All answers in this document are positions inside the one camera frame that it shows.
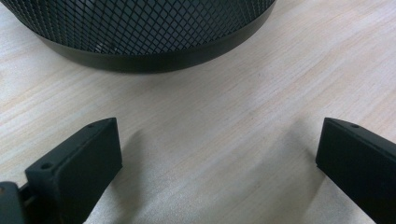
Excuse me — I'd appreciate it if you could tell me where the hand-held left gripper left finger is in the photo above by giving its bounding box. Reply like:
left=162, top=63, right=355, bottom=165
left=19, top=117, right=123, bottom=224

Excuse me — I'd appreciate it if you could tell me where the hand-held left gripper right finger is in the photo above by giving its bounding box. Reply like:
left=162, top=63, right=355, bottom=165
left=315, top=117, right=396, bottom=224

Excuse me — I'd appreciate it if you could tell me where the black mesh waste basket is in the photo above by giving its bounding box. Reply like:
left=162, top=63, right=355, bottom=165
left=0, top=0, right=277, bottom=75

